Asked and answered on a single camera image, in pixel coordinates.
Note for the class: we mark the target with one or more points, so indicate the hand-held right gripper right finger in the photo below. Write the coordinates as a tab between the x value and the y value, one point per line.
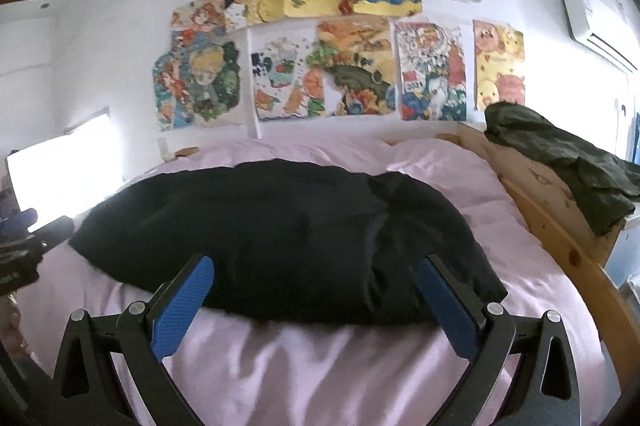
447	306

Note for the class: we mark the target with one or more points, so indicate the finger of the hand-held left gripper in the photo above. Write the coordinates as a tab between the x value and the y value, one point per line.
17	222
52	231

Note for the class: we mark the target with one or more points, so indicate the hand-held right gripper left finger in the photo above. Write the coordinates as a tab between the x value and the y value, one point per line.
182	306

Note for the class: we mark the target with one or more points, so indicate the black garment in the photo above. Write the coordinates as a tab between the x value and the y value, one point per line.
280	236

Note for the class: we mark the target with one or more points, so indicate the bright window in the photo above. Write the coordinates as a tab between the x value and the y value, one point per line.
70	166

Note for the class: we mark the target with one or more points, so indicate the pink bed duvet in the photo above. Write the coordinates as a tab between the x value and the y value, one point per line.
310	371

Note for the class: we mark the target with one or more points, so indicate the blue poster with orange figures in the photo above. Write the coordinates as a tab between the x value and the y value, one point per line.
167	101

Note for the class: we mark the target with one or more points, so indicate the dark green garment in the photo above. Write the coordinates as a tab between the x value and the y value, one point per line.
575	166

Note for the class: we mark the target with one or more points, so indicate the blond character green poster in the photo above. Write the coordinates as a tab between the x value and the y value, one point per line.
210	86

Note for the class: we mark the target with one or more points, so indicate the white figure collage poster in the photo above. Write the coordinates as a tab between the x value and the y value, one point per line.
430	71

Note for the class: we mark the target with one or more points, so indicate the yellow poster with pink faces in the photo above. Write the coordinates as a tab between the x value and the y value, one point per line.
500	61

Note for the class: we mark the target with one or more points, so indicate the white poster with orange fish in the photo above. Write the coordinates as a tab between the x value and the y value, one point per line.
282	76

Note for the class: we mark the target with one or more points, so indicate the orange and green food poster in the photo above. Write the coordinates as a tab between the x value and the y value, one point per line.
357	66

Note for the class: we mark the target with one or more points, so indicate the red-haired character poster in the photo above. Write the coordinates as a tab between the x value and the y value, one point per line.
200	21

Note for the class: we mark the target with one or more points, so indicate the white air conditioner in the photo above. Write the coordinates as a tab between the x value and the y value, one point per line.
595	21

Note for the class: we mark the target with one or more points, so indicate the wooden bed frame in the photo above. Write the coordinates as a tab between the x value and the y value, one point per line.
545	206

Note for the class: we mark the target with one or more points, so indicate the white wall conduit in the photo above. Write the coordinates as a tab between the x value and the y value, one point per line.
252	126

